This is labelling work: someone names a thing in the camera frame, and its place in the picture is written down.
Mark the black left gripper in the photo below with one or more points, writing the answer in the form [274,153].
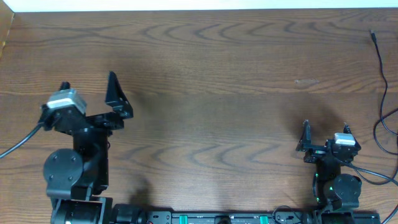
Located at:
[121,103]

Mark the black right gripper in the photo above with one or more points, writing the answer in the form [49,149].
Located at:
[316,152]

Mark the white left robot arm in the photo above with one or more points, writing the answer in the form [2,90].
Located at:
[76,177]

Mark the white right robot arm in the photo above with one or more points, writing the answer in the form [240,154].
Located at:
[337,194]

